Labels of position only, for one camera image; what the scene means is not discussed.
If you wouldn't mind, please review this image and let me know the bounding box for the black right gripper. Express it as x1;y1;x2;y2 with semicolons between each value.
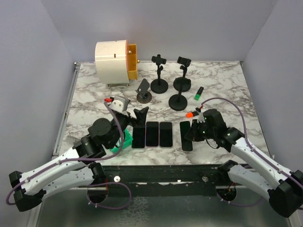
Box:
185;119;216;141

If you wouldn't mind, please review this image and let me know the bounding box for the black phone with silver edge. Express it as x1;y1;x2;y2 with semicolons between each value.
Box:
145;122;159;147

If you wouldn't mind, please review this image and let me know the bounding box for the brown round phone stand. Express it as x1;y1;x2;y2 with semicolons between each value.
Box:
135;79;152;104

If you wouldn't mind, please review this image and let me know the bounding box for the silver-edged phone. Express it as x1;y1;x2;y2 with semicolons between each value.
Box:
132;127;145;148

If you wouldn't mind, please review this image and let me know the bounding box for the purple-edged black phone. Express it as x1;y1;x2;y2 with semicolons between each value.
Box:
159;122;173;148

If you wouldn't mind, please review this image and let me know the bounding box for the black round-base front stand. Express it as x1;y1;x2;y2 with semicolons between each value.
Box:
151;54;168;94

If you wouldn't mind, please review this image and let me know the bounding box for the tall black phone stand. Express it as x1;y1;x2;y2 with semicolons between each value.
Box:
173;56;191;92

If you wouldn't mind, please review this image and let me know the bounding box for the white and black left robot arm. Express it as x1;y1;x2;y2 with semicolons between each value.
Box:
7;105;149;212

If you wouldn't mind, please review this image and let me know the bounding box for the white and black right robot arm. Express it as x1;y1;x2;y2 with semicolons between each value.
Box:
184;109;303;218

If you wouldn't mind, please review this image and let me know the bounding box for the orange and black marker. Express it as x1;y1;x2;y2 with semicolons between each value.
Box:
186;111;199;118

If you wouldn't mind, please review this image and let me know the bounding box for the green plastic bin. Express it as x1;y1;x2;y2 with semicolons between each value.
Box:
110;129;133;153

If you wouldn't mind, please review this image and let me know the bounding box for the green and black marker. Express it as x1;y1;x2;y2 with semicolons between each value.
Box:
194;87;204;100

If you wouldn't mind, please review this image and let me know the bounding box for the white cylindrical drum device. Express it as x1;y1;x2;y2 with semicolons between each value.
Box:
95;40;129;85

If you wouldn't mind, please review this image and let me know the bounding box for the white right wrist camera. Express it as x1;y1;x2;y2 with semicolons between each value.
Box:
196;108;205;123

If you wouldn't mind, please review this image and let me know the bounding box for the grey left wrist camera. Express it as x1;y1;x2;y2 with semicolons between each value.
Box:
104;96;130;113

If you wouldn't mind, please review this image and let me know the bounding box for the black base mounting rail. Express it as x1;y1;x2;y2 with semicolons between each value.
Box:
103;165;232;197

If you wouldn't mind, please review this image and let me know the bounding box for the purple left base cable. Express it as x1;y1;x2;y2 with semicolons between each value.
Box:
83;180;133;210

